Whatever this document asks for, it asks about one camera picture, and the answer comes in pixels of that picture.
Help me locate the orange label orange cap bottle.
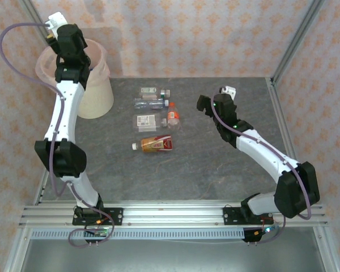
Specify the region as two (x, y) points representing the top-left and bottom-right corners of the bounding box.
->
(166, 101), (182, 130)

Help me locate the clear bottle blue cap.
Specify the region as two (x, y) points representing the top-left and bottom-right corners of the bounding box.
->
(133, 97), (170, 111)

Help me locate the clear bottle white cap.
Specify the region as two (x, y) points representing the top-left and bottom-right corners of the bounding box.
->
(132, 113), (168, 133)

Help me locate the golden red tea bottle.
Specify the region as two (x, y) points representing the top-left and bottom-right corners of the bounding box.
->
(131, 134), (174, 154)

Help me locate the pink translucent bin liner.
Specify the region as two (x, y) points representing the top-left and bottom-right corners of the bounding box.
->
(35, 38), (110, 88)

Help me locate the cream plastic bin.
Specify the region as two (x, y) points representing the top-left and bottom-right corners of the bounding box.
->
(35, 38), (114, 119)

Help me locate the clear flat bottle green collar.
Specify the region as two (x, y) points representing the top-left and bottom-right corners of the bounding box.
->
(138, 86), (172, 102)

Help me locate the right controller circuit board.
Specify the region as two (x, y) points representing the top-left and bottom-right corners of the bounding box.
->
(260, 225), (281, 236)

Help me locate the controller circuit board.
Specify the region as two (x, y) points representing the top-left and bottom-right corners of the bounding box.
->
(84, 225), (109, 238)
(260, 225), (281, 236)

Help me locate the grey metal lower shelf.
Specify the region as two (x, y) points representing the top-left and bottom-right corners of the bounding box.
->
(18, 237), (328, 272)

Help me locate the left controller circuit board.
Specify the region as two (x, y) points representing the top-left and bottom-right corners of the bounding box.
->
(84, 225), (109, 238)

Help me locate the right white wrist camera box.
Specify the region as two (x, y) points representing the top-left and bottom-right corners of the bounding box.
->
(219, 86), (237, 99)

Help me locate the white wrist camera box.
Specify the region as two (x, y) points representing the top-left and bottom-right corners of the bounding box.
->
(219, 86), (237, 99)
(47, 11), (67, 31)

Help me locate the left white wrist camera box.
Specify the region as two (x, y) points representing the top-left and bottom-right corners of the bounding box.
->
(47, 11), (67, 31)

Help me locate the left aluminium frame post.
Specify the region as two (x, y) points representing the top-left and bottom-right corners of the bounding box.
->
(18, 0), (48, 31)

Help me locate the aluminium frame post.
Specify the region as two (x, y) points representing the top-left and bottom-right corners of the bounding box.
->
(18, 0), (48, 31)
(271, 0), (328, 86)

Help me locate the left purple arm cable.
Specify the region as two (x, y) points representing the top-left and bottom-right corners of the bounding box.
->
(0, 22), (116, 248)

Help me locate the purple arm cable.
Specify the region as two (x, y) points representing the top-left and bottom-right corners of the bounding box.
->
(0, 22), (116, 248)
(211, 90), (312, 246)

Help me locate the right aluminium table rail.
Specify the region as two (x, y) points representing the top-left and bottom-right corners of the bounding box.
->
(267, 76), (304, 165)

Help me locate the right aluminium frame post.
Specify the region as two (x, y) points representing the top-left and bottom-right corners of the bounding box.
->
(271, 0), (328, 86)

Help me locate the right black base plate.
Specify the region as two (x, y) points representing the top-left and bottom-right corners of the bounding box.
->
(223, 206), (275, 227)

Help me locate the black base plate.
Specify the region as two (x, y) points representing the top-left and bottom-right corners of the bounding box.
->
(223, 206), (275, 227)
(72, 207), (124, 227)

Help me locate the aluminium mounting rail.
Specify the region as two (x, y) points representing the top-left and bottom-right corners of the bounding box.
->
(18, 200), (329, 228)

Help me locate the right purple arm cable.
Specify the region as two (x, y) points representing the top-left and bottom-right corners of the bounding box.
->
(211, 90), (312, 246)

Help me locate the slotted grey cable duct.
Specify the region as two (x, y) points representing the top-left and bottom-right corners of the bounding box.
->
(29, 228), (246, 240)

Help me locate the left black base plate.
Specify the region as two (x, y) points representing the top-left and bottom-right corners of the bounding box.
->
(72, 207), (124, 227)

